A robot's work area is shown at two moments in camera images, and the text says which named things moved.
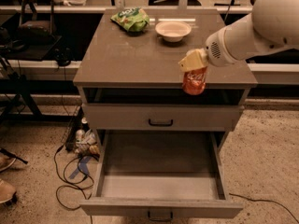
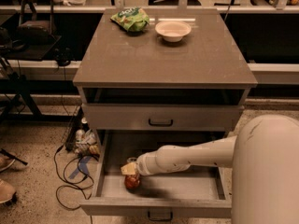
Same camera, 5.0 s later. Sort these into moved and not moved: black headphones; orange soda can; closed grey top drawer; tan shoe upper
Moved: orange soda can
Not moved: black headphones; closed grey top drawer; tan shoe upper
